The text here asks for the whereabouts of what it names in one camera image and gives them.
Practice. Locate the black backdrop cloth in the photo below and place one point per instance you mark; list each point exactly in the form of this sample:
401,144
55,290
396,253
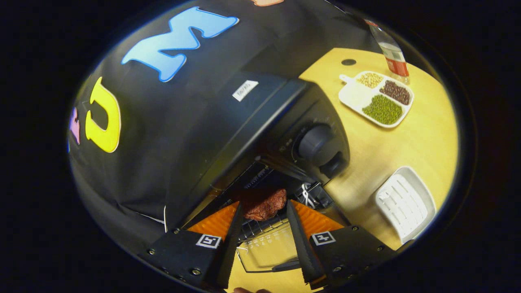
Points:
163,122

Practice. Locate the white ribbed tray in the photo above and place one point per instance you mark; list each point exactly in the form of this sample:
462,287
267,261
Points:
405,203

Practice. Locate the white divided dish of beans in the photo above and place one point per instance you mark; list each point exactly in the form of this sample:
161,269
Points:
358,95

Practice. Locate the brown meat steak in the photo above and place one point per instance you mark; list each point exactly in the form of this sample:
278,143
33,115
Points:
264,205

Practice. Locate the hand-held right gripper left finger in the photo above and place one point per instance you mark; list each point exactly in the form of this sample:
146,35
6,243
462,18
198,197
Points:
234,248

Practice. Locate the black electric oven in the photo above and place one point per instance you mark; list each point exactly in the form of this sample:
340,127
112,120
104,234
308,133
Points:
321,142

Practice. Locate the clear plastic bottle red label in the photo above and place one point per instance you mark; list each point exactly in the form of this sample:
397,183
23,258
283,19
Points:
392,53

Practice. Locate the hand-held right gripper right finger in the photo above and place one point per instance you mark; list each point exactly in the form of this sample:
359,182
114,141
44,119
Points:
299,244

